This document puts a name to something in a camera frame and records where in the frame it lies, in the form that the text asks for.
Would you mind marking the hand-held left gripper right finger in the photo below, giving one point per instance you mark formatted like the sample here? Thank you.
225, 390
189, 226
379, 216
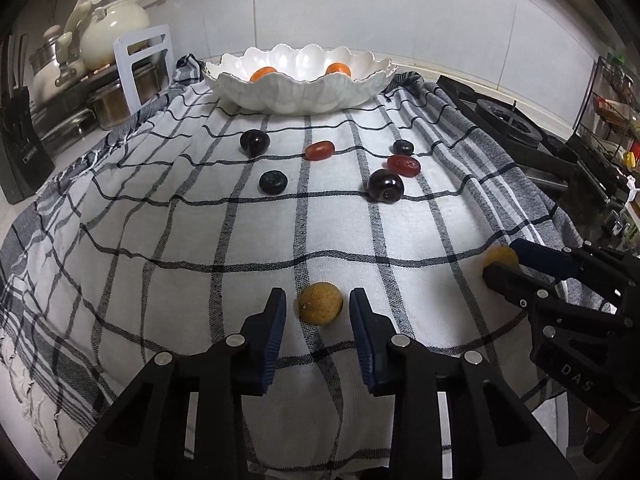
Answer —
364, 345

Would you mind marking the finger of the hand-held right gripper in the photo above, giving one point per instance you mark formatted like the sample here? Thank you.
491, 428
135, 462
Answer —
510, 280
542, 257

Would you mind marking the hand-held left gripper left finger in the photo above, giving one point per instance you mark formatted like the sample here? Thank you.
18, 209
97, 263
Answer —
272, 342

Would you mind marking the tan longan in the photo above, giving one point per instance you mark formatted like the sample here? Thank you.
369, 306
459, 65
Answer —
320, 303
502, 256

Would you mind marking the dark cherry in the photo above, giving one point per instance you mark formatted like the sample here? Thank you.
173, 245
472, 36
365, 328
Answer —
254, 141
385, 184

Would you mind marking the red grape tomato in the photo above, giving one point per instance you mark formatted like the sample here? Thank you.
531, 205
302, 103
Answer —
319, 149
404, 163

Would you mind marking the blueberry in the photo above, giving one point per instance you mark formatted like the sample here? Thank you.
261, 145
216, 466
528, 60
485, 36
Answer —
402, 147
272, 181

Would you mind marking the white scalloped bowl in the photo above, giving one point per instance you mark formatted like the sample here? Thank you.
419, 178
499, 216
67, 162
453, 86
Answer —
300, 87

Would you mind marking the person's right hand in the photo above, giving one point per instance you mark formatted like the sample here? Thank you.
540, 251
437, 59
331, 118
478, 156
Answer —
596, 420

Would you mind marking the checked grey white cloth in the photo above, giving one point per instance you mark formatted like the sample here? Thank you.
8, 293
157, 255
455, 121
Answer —
200, 260

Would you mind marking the black gas stove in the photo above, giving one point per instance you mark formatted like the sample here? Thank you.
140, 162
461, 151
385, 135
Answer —
505, 120

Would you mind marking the orange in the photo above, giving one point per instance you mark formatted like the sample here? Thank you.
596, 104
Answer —
263, 73
338, 68

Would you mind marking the glass pan lid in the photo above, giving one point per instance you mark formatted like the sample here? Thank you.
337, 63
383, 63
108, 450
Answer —
62, 127

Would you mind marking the white cutting board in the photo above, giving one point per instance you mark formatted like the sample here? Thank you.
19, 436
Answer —
124, 75

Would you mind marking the black knife block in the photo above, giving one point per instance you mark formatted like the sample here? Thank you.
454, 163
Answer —
20, 150

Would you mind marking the cream ceramic pot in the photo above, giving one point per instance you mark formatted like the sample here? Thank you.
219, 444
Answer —
115, 30

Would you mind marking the lidded steel pot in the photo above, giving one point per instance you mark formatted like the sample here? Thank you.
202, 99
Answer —
50, 57

